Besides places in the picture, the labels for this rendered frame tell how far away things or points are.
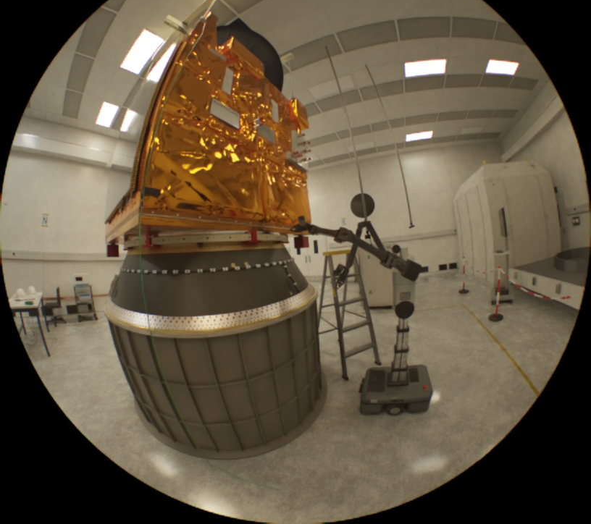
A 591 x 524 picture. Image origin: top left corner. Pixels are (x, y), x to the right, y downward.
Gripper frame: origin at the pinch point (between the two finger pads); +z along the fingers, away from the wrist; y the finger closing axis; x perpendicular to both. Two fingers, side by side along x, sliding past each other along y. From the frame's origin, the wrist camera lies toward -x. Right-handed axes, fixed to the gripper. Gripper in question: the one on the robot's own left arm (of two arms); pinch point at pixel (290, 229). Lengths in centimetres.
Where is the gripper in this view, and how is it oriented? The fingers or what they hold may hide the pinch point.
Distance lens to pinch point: 181.6
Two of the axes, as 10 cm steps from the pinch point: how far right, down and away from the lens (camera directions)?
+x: 0.8, 9.9, -1.0
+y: -4.9, -0.5, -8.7
